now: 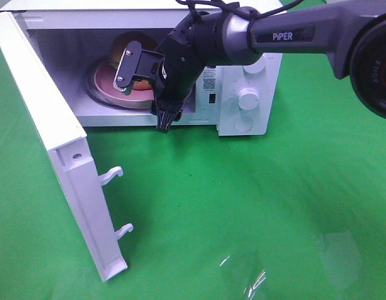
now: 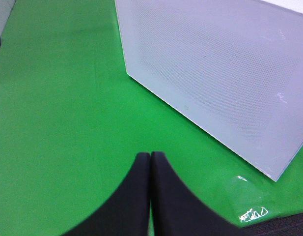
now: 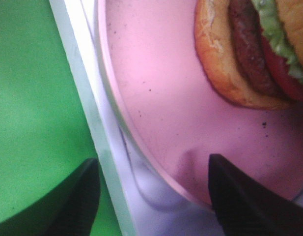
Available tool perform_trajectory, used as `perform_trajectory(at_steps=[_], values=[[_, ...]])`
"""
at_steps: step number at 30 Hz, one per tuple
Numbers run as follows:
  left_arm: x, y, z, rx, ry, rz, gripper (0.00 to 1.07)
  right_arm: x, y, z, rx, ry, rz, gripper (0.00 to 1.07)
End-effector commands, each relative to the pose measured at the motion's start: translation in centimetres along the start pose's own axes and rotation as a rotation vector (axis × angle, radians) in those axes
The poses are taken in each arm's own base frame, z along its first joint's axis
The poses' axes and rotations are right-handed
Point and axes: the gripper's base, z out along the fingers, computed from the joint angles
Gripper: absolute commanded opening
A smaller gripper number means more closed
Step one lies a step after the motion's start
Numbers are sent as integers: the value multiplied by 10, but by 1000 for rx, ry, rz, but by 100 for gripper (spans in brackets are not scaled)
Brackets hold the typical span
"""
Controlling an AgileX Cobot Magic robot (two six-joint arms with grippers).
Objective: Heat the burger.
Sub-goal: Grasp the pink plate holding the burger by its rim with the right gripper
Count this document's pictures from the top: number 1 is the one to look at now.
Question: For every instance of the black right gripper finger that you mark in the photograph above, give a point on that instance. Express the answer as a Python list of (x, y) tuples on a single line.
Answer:
[(164, 120), (178, 116)]

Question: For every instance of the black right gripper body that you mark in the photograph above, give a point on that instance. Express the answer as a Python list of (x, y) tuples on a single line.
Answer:
[(188, 49)]

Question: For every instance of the toy burger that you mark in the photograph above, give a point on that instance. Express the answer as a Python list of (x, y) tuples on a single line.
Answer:
[(124, 47)]

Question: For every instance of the white door release button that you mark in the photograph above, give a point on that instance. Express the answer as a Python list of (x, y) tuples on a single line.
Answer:
[(243, 124)]

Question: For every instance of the white microwave knob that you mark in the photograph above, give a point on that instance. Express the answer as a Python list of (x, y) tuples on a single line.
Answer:
[(248, 99), (256, 67)]

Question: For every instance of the pink plate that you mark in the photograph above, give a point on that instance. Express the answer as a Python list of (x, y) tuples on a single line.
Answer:
[(117, 90)]

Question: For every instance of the white microwave door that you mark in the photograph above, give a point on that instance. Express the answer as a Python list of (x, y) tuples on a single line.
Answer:
[(67, 147)]

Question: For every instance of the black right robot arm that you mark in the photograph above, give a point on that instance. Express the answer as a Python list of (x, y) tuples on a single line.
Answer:
[(352, 34)]

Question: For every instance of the white microwave oven body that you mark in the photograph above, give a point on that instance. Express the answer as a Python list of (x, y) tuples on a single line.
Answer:
[(60, 52)]

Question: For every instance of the glass microwave turntable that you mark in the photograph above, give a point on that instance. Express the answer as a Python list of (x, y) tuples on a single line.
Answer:
[(89, 86)]

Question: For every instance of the green table mat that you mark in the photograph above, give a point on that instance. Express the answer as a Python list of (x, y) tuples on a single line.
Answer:
[(298, 213)]

